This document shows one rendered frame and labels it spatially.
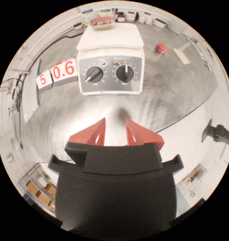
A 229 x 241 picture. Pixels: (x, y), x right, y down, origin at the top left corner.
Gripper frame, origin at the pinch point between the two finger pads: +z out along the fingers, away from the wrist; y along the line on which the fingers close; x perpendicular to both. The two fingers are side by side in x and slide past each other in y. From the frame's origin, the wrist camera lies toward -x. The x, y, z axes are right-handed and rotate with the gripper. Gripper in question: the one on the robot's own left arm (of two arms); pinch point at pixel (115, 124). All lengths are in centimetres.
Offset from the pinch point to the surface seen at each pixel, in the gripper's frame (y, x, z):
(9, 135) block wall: 240, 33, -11
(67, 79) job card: 13.4, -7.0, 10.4
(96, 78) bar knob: 3.6, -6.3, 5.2
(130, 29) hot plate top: -3.1, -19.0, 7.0
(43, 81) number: 24.2, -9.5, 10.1
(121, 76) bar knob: -0.9, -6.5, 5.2
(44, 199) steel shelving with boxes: 151, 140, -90
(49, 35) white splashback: 35, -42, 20
